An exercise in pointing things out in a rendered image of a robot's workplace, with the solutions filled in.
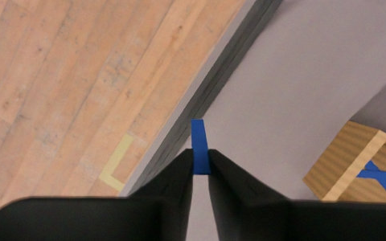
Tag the tan open box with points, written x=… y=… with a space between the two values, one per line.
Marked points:
x=332 y=177

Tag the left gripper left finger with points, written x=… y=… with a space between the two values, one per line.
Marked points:
x=108 y=218

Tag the yellow label strip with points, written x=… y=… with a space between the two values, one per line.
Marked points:
x=199 y=145

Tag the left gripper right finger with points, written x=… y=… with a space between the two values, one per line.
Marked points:
x=246 y=209

